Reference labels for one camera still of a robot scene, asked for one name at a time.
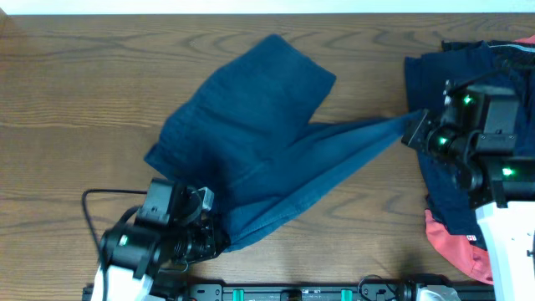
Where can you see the dark striped garment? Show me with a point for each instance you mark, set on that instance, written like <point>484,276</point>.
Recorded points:
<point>515,59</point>

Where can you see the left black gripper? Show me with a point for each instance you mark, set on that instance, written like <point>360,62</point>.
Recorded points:
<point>208,227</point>

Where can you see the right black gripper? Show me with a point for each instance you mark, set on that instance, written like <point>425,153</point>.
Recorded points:
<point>418,135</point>

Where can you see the dark blue denim shorts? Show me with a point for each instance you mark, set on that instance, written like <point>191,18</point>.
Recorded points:
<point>247,134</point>

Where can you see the navy blue shirt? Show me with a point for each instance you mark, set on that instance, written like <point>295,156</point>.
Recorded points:
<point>427,80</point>

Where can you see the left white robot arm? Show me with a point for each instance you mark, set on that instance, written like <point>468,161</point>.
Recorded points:
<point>133,256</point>

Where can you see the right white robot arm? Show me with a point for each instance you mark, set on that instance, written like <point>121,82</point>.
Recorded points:
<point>505,217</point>

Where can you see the red garment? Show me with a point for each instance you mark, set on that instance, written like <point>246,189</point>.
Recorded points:
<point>473,261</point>

